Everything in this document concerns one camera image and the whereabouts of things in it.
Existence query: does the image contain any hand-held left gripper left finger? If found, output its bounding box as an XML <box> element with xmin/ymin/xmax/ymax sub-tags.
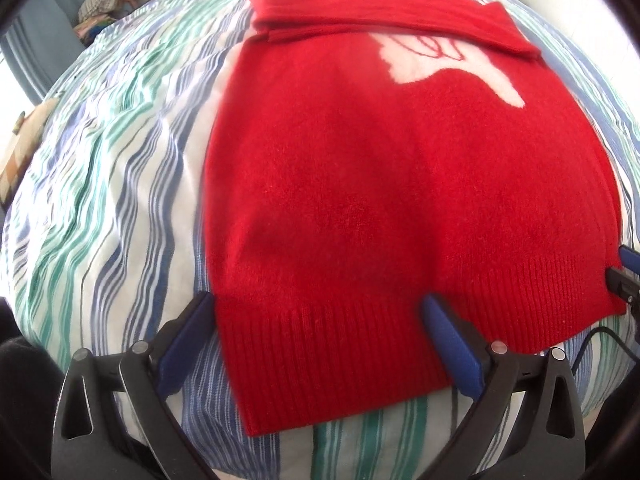
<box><xmin>50</xmin><ymin>291</ymin><xmax>217</xmax><ymax>480</ymax></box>

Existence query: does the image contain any black cable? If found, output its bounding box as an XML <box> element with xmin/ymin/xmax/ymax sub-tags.
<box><xmin>570</xmin><ymin>326</ymin><xmax>640</xmax><ymax>378</ymax></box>

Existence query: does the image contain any person's black trouser leg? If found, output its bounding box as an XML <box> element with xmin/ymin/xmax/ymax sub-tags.
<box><xmin>0</xmin><ymin>300</ymin><xmax>68</xmax><ymax>480</ymax></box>

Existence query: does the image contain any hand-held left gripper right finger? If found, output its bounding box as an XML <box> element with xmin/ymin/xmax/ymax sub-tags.
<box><xmin>421</xmin><ymin>294</ymin><xmax>586</xmax><ymax>480</ymax></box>

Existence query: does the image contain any patterned pillow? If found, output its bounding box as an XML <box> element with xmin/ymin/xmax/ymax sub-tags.
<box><xmin>0</xmin><ymin>97</ymin><xmax>62</xmax><ymax>202</ymax></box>

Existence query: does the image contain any striped bed sheet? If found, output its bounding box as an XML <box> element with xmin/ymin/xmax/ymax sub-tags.
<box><xmin>2</xmin><ymin>0</ymin><xmax>640</xmax><ymax>480</ymax></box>

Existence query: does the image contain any colourful clothes pile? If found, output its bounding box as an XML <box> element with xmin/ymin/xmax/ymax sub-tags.
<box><xmin>74</xmin><ymin>0</ymin><xmax>144</xmax><ymax>44</ymax></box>

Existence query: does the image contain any blue curtain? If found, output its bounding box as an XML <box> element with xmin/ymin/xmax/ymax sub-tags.
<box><xmin>0</xmin><ymin>0</ymin><xmax>112</xmax><ymax>106</ymax></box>

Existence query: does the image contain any red knit sweater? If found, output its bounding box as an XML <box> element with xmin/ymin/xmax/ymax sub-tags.
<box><xmin>202</xmin><ymin>0</ymin><xmax>626</xmax><ymax>436</ymax></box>

